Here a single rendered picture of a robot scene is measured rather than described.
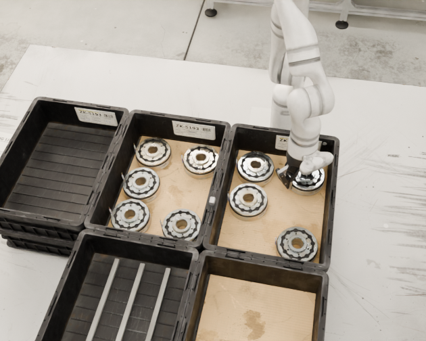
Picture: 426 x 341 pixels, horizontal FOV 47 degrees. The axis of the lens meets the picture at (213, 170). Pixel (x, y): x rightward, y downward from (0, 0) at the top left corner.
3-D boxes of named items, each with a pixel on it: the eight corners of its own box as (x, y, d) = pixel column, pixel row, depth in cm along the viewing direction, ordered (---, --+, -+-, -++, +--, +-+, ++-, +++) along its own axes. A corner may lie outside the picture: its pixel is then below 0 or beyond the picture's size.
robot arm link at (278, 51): (273, -2, 123) (311, 3, 121) (272, 62, 148) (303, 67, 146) (266, 28, 119) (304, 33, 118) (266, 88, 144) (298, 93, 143)
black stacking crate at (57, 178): (48, 122, 156) (36, 97, 147) (136, 134, 152) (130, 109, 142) (-10, 230, 134) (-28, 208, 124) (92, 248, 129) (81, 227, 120)
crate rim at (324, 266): (232, 127, 139) (232, 122, 137) (339, 142, 135) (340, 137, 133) (201, 252, 117) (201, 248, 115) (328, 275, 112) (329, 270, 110)
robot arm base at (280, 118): (274, 119, 167) (277, 83, 153) (300, 126, 165) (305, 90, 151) (265, 139, 163) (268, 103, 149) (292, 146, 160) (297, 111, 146)
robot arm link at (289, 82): (311, 49, 138) (305, 91, 152) (278, 44, 140) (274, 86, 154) (306, 71, 133) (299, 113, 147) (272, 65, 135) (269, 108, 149)
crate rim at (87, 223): (132, 114, 144) (130, 108, 142) (232, 127, 139) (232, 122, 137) (84, 231, 121) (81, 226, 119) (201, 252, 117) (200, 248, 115)
